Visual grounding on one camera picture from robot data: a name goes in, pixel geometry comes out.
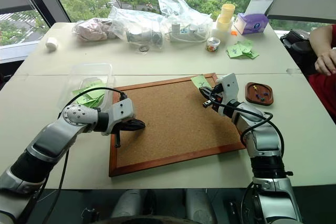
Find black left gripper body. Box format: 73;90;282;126
115;119;137;133

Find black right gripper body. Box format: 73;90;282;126
208;84;225;113

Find green sticky note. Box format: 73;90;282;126
241;49;260;60
226;43;244;59
78;82;102;91
89;95;106;108
237;39;254;52
191;74;212;90
72;88;106;103

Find brown wooden tray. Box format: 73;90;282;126
245;82;275;107

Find clear plastic box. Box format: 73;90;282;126
58;62;116;112

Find purple tissue box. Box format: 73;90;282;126
233;12;270;36

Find person's bare hand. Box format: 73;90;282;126
314;48;336;76

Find wood-framed cork board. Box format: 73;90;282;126
108;72;248;178

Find small round snack cup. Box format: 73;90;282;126
205;37;221;52

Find white plastic container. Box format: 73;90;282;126
211;20;233;44

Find white power strip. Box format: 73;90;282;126
167;21;208;43

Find stacked pale yellow cups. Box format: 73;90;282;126
216;3;236;32

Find clear bag with power strip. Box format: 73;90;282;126
157;0;214;44

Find black bag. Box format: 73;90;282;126
279;29;318;77

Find clear bag with metal cylinder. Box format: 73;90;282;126
108;5;166;51

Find bag of pink material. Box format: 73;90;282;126
71;17;118;42

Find person in red shirt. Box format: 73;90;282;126
307;24;336;124

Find white tape roll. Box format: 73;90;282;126
45;36;59;51

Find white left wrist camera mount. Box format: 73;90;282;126
101;98;135;136

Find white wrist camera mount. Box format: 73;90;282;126
101;98;135;136
215;73;240;104

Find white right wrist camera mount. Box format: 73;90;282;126
215;73;240;104

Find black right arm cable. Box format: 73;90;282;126
209;91;286;162

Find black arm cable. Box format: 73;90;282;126
209;91;286;162
34;87;129;224

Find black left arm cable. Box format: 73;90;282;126
34;87;129;224

